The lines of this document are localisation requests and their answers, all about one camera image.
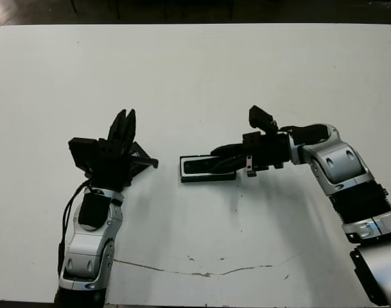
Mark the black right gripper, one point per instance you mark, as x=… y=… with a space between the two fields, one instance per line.
x=272 y=150

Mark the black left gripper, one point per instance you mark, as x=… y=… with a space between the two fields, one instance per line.
x=113 y=170

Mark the slim black camera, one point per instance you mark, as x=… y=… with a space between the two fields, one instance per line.
x=198 y=167

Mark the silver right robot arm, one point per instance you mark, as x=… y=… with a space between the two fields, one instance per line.
x=339 y=163

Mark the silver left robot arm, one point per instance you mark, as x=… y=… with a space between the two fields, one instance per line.
x=86 y=244

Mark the black box base white insert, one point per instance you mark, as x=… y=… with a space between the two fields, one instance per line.
x=208 y=178

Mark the black left wrist camera housing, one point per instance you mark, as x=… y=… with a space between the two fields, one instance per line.
x=83 y=154

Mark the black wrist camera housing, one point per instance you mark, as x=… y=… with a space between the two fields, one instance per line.
x=83 y=154
x=261 y=117

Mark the black right wrist camera housing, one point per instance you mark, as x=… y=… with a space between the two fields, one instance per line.
x=261 y=117

